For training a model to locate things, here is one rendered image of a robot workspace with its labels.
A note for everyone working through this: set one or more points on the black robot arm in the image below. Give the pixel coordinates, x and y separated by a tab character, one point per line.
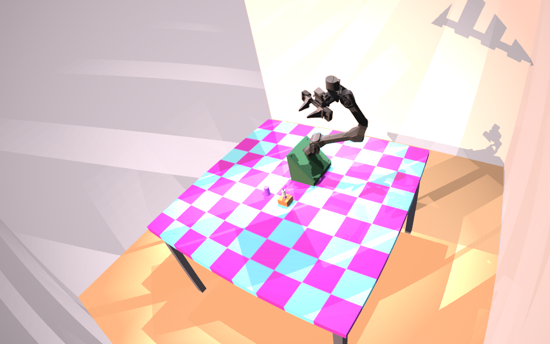
337	92

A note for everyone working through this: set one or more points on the orange block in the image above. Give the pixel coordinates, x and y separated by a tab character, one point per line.
285	202

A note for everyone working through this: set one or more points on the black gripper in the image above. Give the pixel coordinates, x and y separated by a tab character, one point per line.
322	109

